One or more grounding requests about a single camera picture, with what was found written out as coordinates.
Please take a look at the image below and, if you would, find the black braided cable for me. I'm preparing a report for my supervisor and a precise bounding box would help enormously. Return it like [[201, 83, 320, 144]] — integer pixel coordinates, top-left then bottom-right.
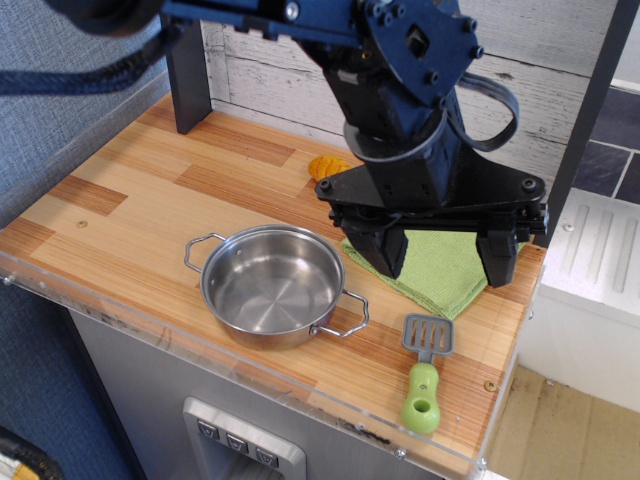
[[0, 27, 186, 97]]

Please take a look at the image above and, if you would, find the orange toy food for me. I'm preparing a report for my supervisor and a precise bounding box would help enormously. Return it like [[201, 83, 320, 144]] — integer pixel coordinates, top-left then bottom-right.
[[308, 155, 351, 182]]

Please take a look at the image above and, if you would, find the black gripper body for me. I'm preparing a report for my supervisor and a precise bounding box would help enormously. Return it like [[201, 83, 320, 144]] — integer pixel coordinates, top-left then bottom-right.
[[314, 107, 550, 248]]

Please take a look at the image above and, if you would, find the dark grey left post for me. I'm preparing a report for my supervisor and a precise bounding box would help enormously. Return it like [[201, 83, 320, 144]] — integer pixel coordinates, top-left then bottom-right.
[[166, 21, 212, 134]]

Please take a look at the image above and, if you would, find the dark grey right post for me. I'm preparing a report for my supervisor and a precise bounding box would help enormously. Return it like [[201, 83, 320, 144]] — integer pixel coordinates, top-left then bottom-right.
[[534, 0, 639, 248]]

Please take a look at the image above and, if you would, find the white cabinet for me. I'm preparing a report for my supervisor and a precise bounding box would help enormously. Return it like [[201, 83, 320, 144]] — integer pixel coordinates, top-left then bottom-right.
[[519, 189, 639, 411]]

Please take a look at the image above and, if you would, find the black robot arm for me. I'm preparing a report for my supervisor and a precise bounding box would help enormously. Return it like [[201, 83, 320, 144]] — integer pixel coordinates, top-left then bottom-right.
[[52, 1, 548, 287]]

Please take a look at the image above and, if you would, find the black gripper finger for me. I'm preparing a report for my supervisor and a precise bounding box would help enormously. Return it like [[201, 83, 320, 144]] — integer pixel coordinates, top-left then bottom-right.
[[476, 230, 518, 288], [344, 227, 409, 279]]

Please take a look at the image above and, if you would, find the green folded cloth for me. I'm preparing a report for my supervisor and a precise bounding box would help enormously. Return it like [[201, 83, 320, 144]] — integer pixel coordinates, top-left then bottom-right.
[[340, 228, 527, 322]]

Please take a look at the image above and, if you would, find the clear acrylic edge guard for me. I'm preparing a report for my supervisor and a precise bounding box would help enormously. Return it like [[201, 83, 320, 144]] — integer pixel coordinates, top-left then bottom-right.
[[1, 254, 487, 479]]

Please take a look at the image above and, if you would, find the silver dispenser button panel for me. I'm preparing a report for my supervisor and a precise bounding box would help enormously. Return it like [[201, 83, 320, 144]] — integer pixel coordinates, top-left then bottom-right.
[[182, 397, 307, 479]]

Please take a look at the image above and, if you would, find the dark grey post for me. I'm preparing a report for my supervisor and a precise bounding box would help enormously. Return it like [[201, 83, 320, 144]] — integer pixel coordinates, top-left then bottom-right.
[[534, 0, 639, 248], [166, 21, 212, 134]]

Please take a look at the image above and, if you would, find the grey spatula green handle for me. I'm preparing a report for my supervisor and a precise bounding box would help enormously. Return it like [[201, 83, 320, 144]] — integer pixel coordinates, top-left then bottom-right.
[[401, 313, 454, 435]]

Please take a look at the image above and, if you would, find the stainless steel pot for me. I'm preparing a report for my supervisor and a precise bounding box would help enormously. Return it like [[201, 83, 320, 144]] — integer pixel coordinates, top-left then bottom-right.
[[184, 225, 370, 350]]

